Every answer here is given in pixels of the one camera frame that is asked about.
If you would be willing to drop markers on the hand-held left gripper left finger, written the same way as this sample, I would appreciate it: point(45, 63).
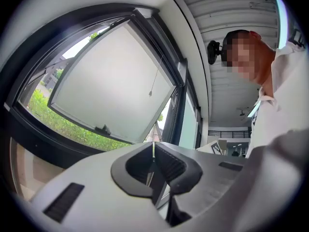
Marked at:
point(96, 202)

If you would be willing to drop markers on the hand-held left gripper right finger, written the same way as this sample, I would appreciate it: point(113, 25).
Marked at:
point(205, 178)

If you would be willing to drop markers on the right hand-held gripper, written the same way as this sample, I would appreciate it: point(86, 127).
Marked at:
point(216, 147)

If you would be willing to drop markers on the black railing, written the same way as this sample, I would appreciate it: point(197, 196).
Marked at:
point(229, 134)

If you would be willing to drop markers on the large frosted glass pane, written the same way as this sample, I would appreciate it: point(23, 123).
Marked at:
point(189, 124)

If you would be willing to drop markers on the ceiling fan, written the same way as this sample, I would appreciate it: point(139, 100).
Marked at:
point(243, 111)

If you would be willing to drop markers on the ceiling light strip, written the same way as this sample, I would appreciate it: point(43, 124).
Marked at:
point(253, 109)
point(282, 20)

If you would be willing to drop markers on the clear low window pane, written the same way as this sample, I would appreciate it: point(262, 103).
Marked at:
point(29, 168)

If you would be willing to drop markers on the person in white shirt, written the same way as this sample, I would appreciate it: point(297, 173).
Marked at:
point(285, 105)

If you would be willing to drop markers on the green shrubs outside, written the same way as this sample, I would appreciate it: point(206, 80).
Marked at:
point(60, 124)

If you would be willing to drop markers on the person's head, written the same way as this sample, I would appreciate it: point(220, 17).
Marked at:
point(248, 57)

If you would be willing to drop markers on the frosted awning window sash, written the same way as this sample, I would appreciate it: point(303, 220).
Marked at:
point(108, 81)

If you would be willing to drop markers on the black head camera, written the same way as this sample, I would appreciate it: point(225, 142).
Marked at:
point(213, 53)

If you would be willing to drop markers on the black window frame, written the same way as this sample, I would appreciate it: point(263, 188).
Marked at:
point(36, 47)

